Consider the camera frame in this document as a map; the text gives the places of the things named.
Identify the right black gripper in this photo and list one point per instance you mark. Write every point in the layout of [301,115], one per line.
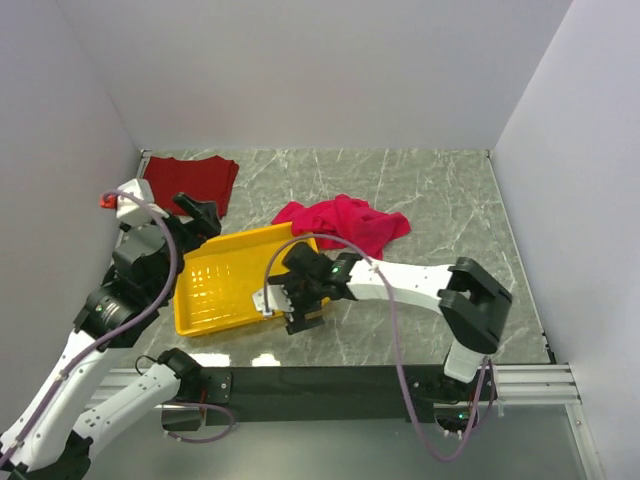
[290,280]

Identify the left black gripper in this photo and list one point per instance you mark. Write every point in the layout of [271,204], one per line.
[196,232]

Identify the yellow plastic tray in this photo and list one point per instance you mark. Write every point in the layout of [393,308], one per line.
[214,292]

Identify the pink t shirt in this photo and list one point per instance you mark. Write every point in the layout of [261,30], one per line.
[348,218]

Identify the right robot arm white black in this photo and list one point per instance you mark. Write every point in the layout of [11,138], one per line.
[474,305]

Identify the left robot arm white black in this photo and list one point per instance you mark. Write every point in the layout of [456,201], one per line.
[59,434]

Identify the folded dark red t shirt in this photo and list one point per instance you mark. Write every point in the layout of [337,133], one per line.
[206,180]

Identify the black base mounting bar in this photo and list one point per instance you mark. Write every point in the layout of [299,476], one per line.
[270,394]

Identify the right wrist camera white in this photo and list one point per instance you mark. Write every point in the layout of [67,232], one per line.
[272,300]

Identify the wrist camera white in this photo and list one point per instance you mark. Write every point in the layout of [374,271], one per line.
[128,211]
[272,300]

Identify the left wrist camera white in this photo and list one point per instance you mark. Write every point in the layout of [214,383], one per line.
[128,211]

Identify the aluminium frame rail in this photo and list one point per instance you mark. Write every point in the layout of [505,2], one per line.
[453,204]

